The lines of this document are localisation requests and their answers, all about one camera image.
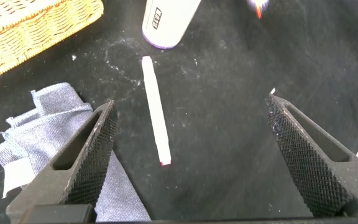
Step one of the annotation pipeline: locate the grey towel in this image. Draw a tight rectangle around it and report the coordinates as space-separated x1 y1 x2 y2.
0 82 152 222

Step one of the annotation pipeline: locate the orange sausage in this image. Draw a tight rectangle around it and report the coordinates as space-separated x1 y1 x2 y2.
247 0 270 19

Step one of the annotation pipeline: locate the white marker pen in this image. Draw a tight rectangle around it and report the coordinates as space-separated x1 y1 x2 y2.
141 55 172 167

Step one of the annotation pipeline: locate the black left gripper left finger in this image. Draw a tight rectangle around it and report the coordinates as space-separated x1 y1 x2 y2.
5 100 119 220

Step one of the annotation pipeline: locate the wicker basket with daily items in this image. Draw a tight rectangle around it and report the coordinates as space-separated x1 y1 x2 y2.
0 0 104 86

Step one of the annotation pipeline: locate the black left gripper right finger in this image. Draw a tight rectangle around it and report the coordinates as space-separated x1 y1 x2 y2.
264 93 358 218

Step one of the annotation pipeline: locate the purple trash bag roll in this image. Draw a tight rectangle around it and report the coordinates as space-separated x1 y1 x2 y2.
141 0 202 50

